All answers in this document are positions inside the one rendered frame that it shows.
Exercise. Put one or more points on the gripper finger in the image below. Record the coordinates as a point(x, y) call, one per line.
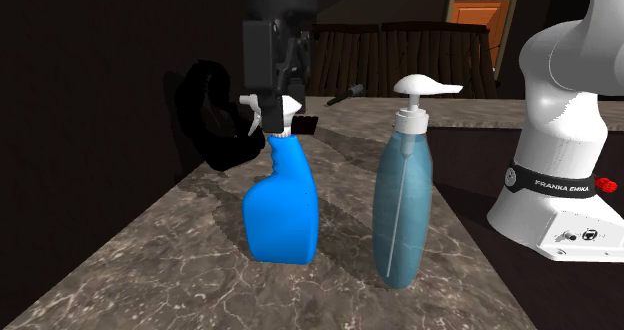
point(257, 56)
point(295, 61)

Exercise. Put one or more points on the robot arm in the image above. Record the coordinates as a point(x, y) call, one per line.
point(556, 139)

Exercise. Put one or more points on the black pen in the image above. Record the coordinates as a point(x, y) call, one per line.
point(346, 95)

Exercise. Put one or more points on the black rounded object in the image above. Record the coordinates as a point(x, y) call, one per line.
point(214, 124)

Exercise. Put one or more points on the dark wooden slatted fence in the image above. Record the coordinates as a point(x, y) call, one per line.
point(414, 61)

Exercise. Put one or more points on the blue spray bottle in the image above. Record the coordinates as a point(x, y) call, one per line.
point(280, 207)

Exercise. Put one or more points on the teal pump soap bottle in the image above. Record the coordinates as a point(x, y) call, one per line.
point(402, 212)

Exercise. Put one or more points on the orange door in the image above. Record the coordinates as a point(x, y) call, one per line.
point(480, 14)

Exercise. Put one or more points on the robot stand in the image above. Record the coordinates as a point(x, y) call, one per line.
point(560, 295)

